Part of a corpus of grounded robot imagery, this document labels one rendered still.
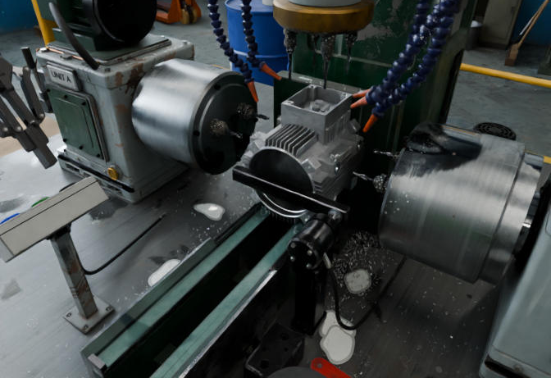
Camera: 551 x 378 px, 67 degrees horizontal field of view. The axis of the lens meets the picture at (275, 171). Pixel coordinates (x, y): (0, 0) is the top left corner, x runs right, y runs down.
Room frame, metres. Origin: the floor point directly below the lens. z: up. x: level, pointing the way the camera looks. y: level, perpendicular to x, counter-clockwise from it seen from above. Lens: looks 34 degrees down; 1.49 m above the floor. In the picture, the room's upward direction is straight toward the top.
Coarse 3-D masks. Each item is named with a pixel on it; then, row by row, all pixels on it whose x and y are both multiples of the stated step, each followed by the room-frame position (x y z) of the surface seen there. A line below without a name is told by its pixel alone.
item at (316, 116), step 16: (304, 96) 0.84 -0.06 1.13; (320, 96) 0.85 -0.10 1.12; (336, 96) 0.83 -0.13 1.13; (352, 96) 0.81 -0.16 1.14; (288, 112) 0.76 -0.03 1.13; (304, 112) 0.74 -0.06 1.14; (320, 112) 0.72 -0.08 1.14; (336, 112) 0.75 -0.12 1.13; (320, 128) 0.72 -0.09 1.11; (336, 128) 0.75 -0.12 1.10
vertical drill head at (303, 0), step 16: (288, 0) 0.78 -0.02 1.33; (304, 0) 0.73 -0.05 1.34; (320, 0) 0.72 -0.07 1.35; (336, 0) 0.72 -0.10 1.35; (352, 0) 0.74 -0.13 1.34; (368, 0) 0.78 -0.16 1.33; (288, 16) 0.72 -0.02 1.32; (304, 16) 0.71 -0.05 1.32; (320, 16) 0.70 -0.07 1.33; (336, 16) 0.70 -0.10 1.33; (352, 16) 0.71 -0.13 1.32; (368, 16) 0.73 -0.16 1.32; (288, 32) 0.76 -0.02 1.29; (304, 32) 0.71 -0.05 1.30; (320, 32) 0.70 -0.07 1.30; (336, 32) 0.70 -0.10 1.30; (352, 32) 0.72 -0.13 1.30; (288, 48) 0.76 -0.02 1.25
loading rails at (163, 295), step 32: (256, 224) 0.66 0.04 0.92; (288, 224) 0.75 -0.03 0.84; (192, 256) 0.56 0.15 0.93; (224, 256) 0.57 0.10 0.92; (256, 256) 0.65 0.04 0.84; (288, 256) 0.57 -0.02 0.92; (160, 288) 0.48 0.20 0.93; (192, 288) 0.49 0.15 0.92; (224, 288) 0.56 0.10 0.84; (256, 288) 0.48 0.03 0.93; (288, 288) 0.57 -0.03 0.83; (128, 320) 0.42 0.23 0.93; (160, 320) 0.43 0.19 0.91; (192, 320) 0.48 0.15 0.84; (224, 320) 0.43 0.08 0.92; (256, 320) 0.46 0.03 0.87; (96, 352) 0.37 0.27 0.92; (128, 352) 0.38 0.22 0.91; (160, 352) 0.42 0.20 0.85; (192, 352) 0.37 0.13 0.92; (224, 352) 0.39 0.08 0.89
